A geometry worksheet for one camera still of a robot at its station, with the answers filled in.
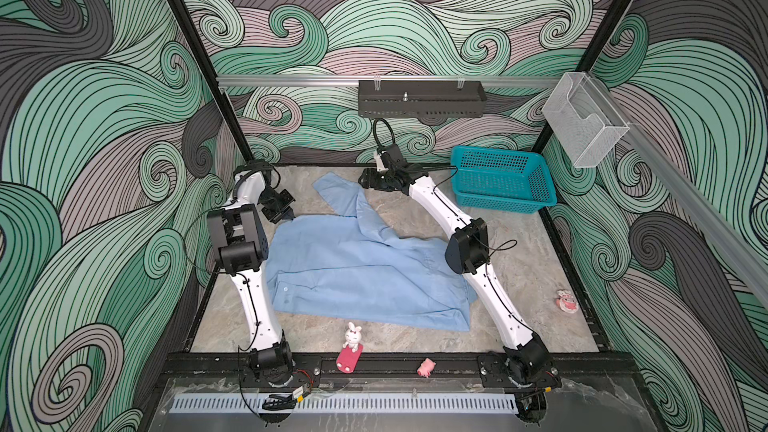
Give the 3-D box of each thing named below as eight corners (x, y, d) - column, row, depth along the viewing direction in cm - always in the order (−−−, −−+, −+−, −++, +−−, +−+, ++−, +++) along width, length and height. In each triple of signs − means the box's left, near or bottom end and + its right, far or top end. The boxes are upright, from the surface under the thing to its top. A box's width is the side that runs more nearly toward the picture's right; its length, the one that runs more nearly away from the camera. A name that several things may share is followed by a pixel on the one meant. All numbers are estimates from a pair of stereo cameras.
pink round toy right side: (558, 313, 85) (564, 309, 82) (550, 294, 88) (556, 289, 85) (574, 313, 85) (581, 309, 82) (566, 294, 88) (572, 289, 85)
